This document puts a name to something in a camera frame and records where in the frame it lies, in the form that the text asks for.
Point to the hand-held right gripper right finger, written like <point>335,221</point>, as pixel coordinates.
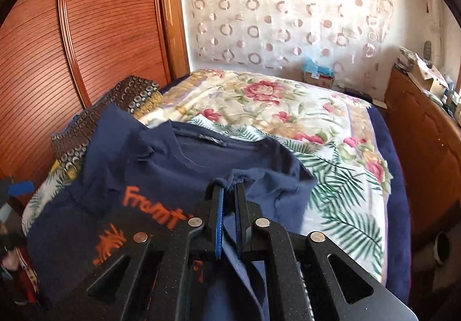
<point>240,220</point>

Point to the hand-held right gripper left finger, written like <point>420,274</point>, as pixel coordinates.
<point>219,223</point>

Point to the navy t-shirt with orange print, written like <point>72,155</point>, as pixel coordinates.
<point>162,169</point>

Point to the palm leaf bedsheet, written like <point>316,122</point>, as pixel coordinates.
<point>342,205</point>

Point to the floral bedsheet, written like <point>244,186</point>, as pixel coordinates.
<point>259,94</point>

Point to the navy blanket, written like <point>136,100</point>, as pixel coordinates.
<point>394,176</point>

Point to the cardboard box with blue packet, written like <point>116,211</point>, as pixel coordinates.
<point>317,74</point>

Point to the wooden cabinet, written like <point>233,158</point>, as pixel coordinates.
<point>421,133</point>

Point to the white bowl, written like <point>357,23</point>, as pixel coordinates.
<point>442,248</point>

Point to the person's dark clothing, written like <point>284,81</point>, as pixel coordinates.
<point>18,270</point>

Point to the circle-patterned sheer curtain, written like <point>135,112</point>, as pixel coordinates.
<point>281,11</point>

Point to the wooden slatted wardrobe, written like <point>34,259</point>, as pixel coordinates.
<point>108,29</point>

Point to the open cardboard box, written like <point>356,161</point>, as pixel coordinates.
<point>428,74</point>

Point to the lace window curtain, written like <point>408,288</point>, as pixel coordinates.
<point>430,0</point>

